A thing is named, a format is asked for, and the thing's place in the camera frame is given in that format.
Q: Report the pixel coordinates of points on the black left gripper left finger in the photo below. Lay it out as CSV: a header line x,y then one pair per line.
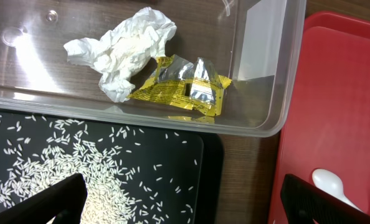
x,y
60,203

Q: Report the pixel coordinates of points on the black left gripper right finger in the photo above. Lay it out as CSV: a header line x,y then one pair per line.
x,y
304,203

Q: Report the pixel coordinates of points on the white plastic spoon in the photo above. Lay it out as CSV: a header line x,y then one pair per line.
x,y
331,184

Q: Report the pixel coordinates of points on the white tissue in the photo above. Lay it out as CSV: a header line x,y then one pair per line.
x,y
124,51

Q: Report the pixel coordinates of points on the yellow foil wrapper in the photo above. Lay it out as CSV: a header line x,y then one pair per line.
x,y
183,84

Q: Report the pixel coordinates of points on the black tray with rice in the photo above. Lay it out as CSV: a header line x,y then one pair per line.
x,y
133,174

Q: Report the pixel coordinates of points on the red plastic tray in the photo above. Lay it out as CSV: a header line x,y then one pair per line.
x,y
328,123

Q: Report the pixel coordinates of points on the clear plastic bin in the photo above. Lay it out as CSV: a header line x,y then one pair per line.
x,y
254,43

